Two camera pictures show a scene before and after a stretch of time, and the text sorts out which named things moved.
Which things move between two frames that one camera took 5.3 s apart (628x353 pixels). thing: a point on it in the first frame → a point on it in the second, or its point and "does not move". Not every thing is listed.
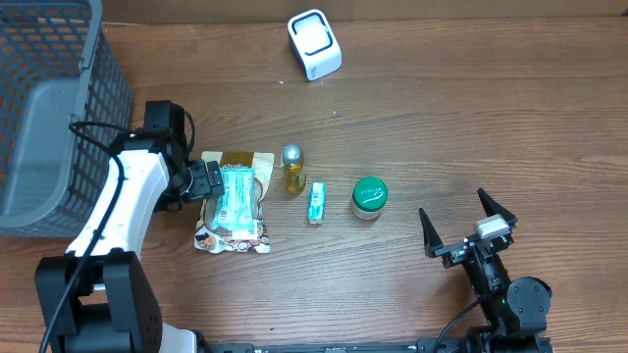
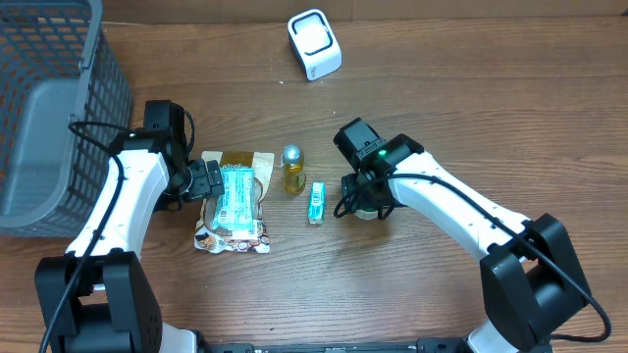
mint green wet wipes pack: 235,210 does not move
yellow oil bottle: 294,180 does not move
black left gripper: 208,183 does not move
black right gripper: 464,246 → 351,185
